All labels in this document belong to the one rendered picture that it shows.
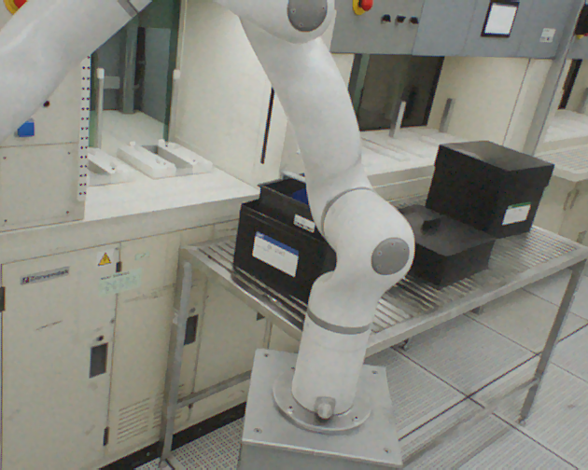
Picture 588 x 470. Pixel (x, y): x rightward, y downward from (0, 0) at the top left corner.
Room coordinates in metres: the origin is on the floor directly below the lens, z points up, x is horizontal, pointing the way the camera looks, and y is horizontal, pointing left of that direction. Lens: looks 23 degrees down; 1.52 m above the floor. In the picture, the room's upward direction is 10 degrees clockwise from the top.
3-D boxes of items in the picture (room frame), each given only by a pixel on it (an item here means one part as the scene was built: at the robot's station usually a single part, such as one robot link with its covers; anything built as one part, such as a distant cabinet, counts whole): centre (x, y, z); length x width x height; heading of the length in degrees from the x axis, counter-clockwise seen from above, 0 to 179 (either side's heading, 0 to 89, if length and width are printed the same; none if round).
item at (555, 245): (1.83, -0.37, 0.38); 1.30 x 0.60 x 0.76; 137
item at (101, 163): (1.69, 0.61, 0.89); 0.22 x 0.21 x 0.04; 47
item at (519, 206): (2.19, -0.64, 0.89); 0.29 x 0.29 x 0.25; 43
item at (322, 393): (1.01, -0.11, 0.85); 0.19 x 0.19 x 0.18
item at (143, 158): (1.89, 0.43, 0.89); 0.22 x 0.21 x 0.04; 47
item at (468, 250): (1.77, -0.40, 0.83); 0.29 x 0.29 x 0.13; 49
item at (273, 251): (1.54, -0.05, 0.85); 0.28 x 0.28 x 0.17; 56
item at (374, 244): (0.98, -0.12, 1.07); 0.19 x 0.12 x 0.24; 22
